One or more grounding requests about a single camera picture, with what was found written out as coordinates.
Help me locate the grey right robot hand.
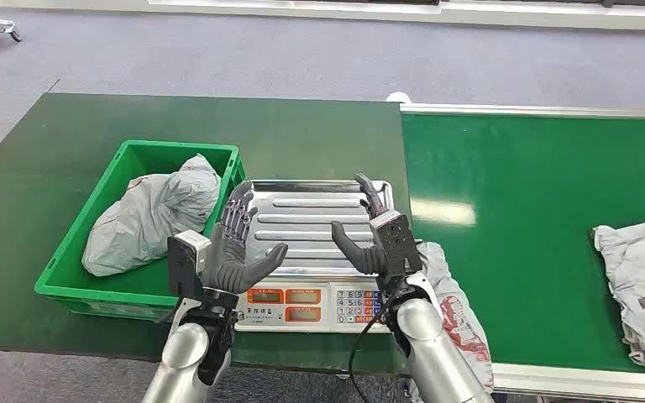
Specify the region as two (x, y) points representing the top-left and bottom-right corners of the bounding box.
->
(330, 173), (391, 278)

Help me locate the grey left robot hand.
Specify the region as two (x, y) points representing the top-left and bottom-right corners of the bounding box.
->
(201, 181), (289, 295)

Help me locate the grey mailer package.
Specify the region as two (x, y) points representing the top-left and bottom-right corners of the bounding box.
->
(81, 154), (223, 278)
(406, 240), (495, 403)
(592, 220), (645, 373)

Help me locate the crumpled grey mailer package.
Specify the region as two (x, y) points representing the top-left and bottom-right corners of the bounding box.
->
(81, 154), (223, 278)

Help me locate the grey mailer package, red print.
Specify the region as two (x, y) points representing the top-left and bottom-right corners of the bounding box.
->
(406, 240), (495, 403)

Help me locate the green conveyor belt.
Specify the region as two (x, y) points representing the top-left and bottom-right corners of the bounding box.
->
(399, 102), (645, 401)

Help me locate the electronic scale with steel tray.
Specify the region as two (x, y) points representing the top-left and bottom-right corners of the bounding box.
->
(233, 179), (399, 335)

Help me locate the green plastic crate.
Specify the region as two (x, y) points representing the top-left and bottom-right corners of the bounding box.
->
(34, 139), (247, 322)

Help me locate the white window ledge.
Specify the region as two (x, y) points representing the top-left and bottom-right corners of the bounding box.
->
(0, 0), (645, 33)

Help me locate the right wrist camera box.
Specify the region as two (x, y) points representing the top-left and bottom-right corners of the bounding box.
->
(370, 210), (424, 280)

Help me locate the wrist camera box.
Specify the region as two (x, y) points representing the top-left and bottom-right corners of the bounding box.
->
(166, 229), (212, 299)
(370, 210), (424, 280)

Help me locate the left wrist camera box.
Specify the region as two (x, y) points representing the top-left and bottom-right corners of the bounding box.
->
(166, 229), (212, 299)

